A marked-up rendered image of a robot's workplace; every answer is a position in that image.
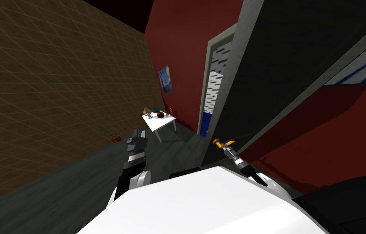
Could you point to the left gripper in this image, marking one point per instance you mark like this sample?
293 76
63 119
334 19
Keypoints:
136 145

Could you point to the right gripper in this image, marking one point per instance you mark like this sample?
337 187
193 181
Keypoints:
228 150

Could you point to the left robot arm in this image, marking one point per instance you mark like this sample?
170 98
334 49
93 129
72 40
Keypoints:
134 169

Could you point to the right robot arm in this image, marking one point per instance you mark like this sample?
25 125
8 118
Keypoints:
342 208

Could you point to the white table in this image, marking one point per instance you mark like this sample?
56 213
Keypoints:
158 123

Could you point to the potted plant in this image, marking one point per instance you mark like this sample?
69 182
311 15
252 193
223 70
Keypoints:
115 138

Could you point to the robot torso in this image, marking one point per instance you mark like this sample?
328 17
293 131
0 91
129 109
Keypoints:
202 204

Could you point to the blue picture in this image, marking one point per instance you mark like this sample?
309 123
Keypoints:
165 79

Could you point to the dark door leaf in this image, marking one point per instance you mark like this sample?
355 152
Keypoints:
283 65

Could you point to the window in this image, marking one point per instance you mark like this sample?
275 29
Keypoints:
361 66

